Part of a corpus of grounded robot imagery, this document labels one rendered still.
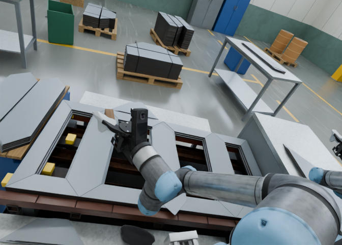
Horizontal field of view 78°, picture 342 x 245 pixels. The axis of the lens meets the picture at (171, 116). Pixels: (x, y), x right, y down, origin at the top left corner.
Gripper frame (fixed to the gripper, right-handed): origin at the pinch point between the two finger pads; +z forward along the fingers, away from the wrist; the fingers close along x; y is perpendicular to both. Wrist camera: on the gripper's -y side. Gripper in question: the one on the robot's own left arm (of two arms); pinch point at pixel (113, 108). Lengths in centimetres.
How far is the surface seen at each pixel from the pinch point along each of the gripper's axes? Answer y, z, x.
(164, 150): 52, 12, 62
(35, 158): 62, 37, -10
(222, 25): 12, 490, 760
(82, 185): 60, 10, 5
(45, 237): 76, 0, -14
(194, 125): 55, 31, 119
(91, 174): 59, 15, 12
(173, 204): 55, -23, 43
